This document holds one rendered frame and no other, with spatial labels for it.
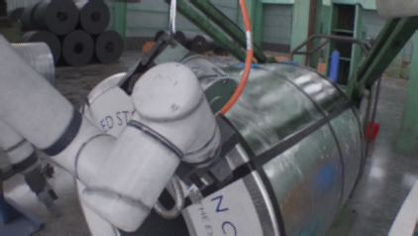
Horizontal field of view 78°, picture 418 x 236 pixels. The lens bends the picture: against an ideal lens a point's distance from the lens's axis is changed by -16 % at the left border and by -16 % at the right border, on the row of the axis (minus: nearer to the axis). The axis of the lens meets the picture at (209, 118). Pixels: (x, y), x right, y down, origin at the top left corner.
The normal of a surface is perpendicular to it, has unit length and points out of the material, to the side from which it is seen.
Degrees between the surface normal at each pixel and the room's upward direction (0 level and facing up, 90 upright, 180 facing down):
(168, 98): 48
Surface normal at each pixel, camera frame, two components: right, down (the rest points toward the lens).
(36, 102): 0.82, 0.07
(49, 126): 0.63, 0.36
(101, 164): -0.45, -0.54
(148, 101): -0.21, -0.48
